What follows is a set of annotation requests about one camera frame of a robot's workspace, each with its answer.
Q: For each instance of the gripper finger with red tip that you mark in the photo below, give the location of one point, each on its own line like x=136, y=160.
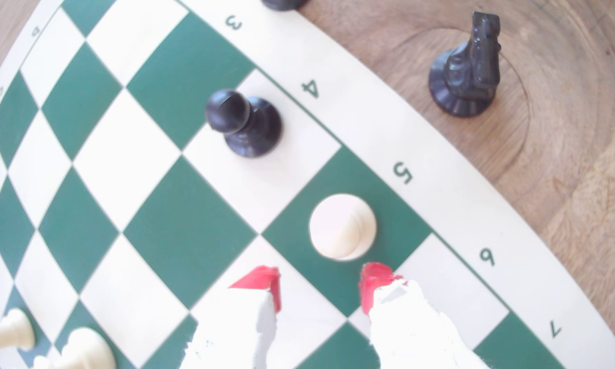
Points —
x=410, y=333
x=235, y=333

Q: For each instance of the white chess pawn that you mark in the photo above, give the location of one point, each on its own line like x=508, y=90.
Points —
x=342, y=226

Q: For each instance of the green and cream chess mat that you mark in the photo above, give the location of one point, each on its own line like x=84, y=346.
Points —
x=184, y=230

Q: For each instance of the white chess bishop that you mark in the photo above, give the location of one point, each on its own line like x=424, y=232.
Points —
x=82, y=351

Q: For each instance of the black chess pawn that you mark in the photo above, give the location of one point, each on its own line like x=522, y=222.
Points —
x=251, y=128
x=283, y=3

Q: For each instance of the white chess rook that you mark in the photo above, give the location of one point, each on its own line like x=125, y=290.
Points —
x=7, y=332

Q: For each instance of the black chess knight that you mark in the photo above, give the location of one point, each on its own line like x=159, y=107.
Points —
x=463, y=71

